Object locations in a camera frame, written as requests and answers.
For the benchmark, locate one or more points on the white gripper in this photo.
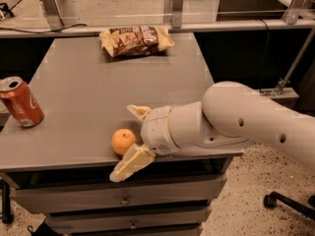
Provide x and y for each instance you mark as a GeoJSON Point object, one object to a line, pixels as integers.
{"type": "Point", "coordinates": [157, 129]}

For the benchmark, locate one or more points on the orange fruit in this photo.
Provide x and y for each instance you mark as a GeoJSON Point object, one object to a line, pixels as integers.
{"type": "Point", "coordinates": [121, 140]}

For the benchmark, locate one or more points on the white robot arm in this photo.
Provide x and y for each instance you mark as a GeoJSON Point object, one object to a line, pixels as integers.
{"type": "Point", "coordinates": [229, 116]}

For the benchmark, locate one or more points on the brown chip bag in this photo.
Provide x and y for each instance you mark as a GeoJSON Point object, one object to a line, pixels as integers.
{"type": "Point", "coordinates": [135, 41]}

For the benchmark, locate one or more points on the top grey drawer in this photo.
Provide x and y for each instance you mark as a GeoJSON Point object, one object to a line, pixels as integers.
{"type": "Point", "coordinates": [123, 194]}

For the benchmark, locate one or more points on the grey drawer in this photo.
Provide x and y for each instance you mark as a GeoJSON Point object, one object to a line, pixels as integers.
{"type": "Point", "coordinates": [129, 220]}
{"type": "Point", "coordinates": [123, 194]}

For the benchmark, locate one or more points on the grey drawer cabinet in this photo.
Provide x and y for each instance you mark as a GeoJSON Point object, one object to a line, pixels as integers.
{"type": "Point", "coordinates": [84, 94]}

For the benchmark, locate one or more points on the middle grey drawer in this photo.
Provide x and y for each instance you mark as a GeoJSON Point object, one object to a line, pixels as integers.
{"type": "Point", "coordinates": [129, 220]}

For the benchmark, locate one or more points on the red soda can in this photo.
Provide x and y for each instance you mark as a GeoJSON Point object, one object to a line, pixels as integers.
{"type": "Point", "coordinates": [17, 97]}

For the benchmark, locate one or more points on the black office chair base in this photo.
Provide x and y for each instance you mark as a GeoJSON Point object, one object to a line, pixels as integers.
{"type": "Point", "coordinates": [270, 201]}

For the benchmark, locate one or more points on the black stand leg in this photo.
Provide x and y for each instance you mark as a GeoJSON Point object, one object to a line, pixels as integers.
{"type": "Point", "coordinates": [6, 215]}

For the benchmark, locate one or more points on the grey metal rail frame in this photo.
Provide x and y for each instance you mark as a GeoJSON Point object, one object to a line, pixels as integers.
{"type": "Point", "coordinates": [216, 26]}

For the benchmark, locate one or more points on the middle metal bracket post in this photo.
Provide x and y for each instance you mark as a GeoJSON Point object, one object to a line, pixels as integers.
{"type": "Point", "coordinates": [176, 13]}

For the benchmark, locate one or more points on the metal bracket post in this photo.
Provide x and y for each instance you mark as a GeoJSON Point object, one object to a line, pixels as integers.
{"type": "Point", "coordinates": [296, 10]}
{"type": "Point", "coordinates": [52, 14]}
{"type": "Point", "coordinates": [176, 13]}

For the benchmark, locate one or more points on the left metal bracket post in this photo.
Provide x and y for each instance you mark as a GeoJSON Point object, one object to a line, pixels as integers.
{"type": "Point", "coordinates": [52, 14]}

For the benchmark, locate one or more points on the right metal bracket post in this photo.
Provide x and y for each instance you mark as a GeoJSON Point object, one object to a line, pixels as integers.
{"type": "Point", "coordinates": [296, 10]}

